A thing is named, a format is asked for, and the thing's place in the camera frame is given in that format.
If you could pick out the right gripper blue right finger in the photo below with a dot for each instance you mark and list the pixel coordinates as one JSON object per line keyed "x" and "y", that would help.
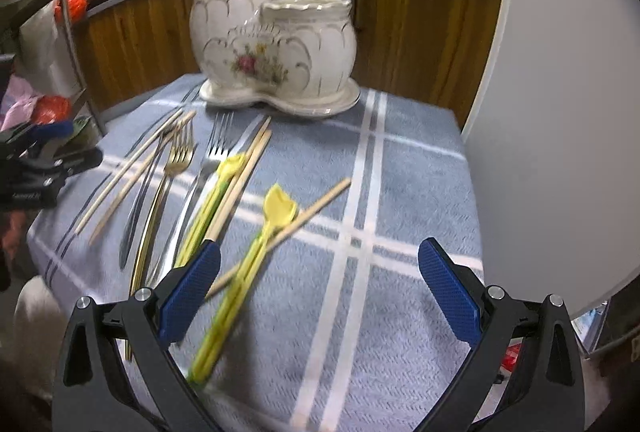
{"x": 453, "y": 289}

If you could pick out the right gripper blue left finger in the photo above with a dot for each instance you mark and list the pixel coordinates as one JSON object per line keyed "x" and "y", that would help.
{"x": 182, "y": 292}

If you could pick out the yellow green plastic spoon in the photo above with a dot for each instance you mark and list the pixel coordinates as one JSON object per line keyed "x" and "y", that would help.
{"x": 195, "y": 234}
{"x": 279, "y": 211}

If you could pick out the wooden chopstick diagonal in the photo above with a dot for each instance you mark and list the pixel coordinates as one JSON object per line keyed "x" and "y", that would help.
{"x": 303, "y": 217}

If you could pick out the wooden chopstick pair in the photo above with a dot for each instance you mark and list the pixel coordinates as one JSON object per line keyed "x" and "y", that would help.
{"x": 240, "y": 172}
{"x": 236, "y": 188}

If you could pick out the gold fork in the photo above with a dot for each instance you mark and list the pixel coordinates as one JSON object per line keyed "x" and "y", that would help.
{"x": 179, "y": 159}

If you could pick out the silver fork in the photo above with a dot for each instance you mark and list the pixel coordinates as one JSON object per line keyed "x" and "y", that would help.
{"x": 217, "y": 149}

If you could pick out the wooden kitchen cabinet with counter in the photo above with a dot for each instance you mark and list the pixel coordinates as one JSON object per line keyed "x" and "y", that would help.
{"x": 433, "y": 51}

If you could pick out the metal storage rack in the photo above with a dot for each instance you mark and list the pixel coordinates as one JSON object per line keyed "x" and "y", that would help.
{"x": 15, "y": 15}

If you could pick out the blue plaid table cloth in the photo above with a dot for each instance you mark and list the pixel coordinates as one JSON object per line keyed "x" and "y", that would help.
{"x": 340, "y": 333}

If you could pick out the white refrigerator door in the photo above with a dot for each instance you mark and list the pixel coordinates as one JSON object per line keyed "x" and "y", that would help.
{"x": 553, "y": 146}

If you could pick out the white floral ceramic utensil holder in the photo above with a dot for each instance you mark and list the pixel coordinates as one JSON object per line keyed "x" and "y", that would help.
{"x": 297, "y": 56}

